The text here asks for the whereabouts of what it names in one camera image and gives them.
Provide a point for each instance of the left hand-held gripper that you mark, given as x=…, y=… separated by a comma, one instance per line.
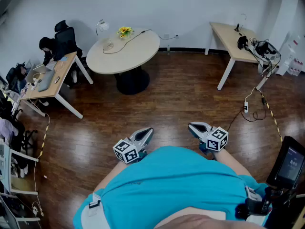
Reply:
x=125, y=151

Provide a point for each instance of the black office chair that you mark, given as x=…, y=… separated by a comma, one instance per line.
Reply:
x=65, y=36

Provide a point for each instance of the green drink bottle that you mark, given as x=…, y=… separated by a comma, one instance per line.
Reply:
x=168, y=48

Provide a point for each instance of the white desk lamp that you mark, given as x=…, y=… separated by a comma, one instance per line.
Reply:
x=104, y=26

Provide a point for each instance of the pack of red capped bottles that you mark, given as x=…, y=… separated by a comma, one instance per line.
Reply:
x=295, y=67

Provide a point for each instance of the blue phone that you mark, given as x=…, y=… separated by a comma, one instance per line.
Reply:
x=64, y=59

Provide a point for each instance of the sunflower bouquet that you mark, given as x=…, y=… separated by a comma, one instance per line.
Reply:
x=124, y=31

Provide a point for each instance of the black monitor stand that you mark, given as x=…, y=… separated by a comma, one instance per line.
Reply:
x=274, y=192

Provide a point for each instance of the person's teal shirt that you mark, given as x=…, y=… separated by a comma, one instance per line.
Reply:
x=171, y=182

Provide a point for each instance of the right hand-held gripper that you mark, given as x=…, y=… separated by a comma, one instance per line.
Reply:
x=216, y=139

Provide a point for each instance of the round beige table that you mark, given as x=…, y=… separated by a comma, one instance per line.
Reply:
x=128, y=56

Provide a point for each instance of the black touchscreen monitor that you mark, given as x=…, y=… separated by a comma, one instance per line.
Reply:
x=289, y=166

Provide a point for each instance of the white metal shelf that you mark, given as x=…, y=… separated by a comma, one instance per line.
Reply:
x=7, y=173

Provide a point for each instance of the white power strip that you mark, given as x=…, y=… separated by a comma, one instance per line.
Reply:
x=246, y=107

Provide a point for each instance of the white cabinet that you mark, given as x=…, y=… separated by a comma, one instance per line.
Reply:
x=286, y=54

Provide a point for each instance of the black chair base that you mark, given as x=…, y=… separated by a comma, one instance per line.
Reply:
x=28, y=141

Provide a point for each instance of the yellow black floor tape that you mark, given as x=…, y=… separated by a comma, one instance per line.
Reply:
x=43, y=142
x=271, y=113

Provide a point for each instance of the person's left forearm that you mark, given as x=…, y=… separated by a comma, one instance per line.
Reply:
x=107, y=178

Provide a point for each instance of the grey closed laptop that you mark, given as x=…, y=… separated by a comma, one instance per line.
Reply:
x=47, y=80

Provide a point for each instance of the open silver laptop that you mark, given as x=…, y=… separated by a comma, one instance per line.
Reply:
x=40, y=68

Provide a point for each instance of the person's face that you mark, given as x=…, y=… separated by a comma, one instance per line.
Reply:
x=202, y=222

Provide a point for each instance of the black headset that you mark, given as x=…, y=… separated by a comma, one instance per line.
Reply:
x=242, y=42

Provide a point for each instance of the wooden desk white legs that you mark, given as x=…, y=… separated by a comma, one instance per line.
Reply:
x=234, y=45
x=60, y=73

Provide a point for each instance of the person's right forearm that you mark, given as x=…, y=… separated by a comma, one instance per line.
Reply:
x=233, y=163

